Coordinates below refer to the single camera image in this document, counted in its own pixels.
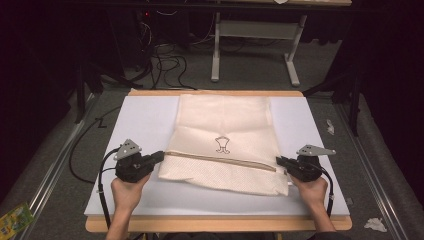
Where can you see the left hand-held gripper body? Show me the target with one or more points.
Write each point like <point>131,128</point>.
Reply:
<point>131,165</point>

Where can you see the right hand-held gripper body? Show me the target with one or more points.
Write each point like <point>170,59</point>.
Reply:
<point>305,166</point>

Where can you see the cream mesh laundry bag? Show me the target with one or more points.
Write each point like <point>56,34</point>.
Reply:
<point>223,123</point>

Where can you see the person's right hand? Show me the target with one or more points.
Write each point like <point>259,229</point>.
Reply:
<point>311,193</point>

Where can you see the person's left hand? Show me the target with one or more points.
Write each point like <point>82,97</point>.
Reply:
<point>128,195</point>

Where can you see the white table board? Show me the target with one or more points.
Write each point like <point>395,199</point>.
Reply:
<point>146,120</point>

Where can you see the small crumpled white paper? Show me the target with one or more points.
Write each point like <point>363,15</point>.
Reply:
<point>330,127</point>

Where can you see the black stand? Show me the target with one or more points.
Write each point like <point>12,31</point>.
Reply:
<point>87,90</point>
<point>350,96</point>

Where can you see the white foam board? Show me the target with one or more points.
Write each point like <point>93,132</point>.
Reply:
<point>213,224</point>

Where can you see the large crumpled white tissue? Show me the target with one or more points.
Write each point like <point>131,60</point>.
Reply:
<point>375,224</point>

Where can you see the yellow green packet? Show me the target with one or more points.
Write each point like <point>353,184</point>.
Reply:
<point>15,220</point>

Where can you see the metal floor rail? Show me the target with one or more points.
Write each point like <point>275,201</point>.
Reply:
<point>56,166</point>
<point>373,166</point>

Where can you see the white metal desk frame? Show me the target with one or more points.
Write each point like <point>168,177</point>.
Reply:
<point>256,30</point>

